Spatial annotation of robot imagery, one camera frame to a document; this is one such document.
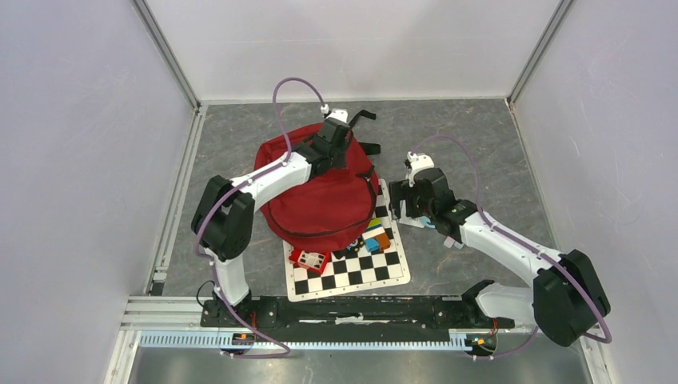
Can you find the correction tape blister pack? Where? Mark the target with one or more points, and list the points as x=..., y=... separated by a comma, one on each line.
x=419, y=222

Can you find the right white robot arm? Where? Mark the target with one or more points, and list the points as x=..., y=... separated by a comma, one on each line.
x=563, y=296

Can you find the black toy block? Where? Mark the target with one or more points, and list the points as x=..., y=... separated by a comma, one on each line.
x=351, y=250

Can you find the pink highlighter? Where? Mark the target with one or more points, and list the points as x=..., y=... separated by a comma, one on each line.
x=450, y=242

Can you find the orange toy block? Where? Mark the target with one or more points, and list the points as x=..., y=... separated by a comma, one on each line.
x=383, y=241

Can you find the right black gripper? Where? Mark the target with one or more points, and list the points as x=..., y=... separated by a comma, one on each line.
x=399, y=190

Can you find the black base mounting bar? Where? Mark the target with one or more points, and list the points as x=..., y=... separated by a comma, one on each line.
x=366, y=319

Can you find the red backpack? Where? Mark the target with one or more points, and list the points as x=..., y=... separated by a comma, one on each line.
x=330, y=211

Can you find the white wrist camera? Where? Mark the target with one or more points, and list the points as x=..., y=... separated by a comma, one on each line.
x=336, y=113
x=416, y=163

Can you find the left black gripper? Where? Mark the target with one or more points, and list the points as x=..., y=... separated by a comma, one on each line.
x=340, y=162

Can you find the red toy block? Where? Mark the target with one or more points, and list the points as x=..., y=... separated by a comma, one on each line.
x=311, y=261

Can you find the blue toy block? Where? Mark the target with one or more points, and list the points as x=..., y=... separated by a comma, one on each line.
x=372, y=245

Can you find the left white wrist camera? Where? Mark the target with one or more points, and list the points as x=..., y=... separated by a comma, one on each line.
x=336, y=113

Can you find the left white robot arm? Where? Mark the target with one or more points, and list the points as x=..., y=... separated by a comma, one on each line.
x=224, y=219

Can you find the black white chessboard mat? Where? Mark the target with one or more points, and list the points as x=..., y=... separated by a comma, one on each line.
x=354, y=272

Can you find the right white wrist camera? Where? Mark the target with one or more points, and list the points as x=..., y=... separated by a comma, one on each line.
x=416, y=163

